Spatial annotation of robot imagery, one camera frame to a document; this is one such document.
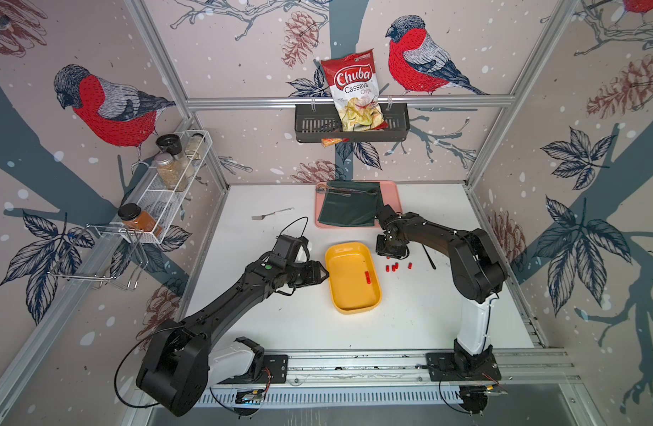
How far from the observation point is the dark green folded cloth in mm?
1093

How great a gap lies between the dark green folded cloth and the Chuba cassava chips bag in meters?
0.35

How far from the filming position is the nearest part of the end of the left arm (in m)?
0.71

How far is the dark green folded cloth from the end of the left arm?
1.16 ft

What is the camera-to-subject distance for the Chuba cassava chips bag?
0.83 meters
